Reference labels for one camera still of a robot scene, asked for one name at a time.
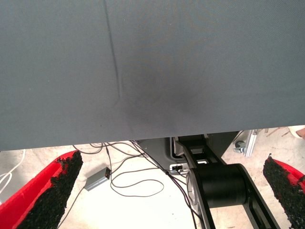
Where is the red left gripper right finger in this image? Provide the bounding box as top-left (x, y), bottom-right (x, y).
top-left (263, 154), bottom-right (305, 229)

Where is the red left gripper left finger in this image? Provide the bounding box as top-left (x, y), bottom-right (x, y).
top-left (0, 150), bottom-right (83, 229)

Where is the person's foot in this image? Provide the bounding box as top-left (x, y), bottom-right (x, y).
top-left (288, 126), bottom-right (305, 139)

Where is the aluminium profile bar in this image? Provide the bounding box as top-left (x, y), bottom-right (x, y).
top-left (244, 129), bottom-right (259, 158)

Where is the grey power adapter box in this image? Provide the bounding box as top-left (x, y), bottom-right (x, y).
top-left (85, 167), bottom-right (112, 192)

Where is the caster wheel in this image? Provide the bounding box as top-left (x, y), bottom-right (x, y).
top-left (233, 140), bottom-right (246, 155)

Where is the dark base panel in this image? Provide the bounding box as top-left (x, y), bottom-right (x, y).
top-left (204, 130), bottom-right (240, 160)

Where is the white plug adapter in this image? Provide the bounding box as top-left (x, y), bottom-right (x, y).
top-left (169, 163), bottom-right (189, 175)

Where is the grey base housing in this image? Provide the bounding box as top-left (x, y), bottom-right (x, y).
top-left (137, 137), bottom-right (184, 167)

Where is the dark grey table cloth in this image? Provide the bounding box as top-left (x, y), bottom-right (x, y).
top-left (0, 0), bottom-right (305, 151)

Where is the white floor cable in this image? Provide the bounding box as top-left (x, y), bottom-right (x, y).
top-left (0, 149), bottom-right (26, 200)

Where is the thin black cable bundle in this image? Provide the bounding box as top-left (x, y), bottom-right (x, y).
top-left (130, 140), bottom-right (202, 229)

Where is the thin black looped cable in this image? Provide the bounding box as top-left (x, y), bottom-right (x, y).
top-left (104, 142), bottom-right (167, 198)

